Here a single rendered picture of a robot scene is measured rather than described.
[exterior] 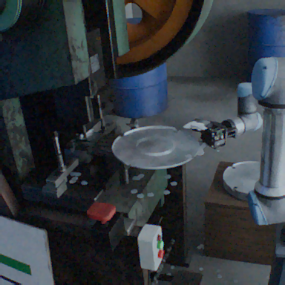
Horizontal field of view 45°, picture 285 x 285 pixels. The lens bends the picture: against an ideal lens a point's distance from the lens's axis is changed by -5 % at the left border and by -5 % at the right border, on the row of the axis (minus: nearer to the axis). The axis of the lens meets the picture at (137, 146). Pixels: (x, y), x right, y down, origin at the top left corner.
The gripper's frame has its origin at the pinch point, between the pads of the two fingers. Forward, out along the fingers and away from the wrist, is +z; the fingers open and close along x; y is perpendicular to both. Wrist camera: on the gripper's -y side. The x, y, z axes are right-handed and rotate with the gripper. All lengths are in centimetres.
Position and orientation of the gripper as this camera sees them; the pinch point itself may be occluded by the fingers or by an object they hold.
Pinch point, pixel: (183, 139)
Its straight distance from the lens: 128.3
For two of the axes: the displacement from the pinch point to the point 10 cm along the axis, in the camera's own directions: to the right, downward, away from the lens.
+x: 0.5, 9.0, 4.3
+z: -8.6, 2.6, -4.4
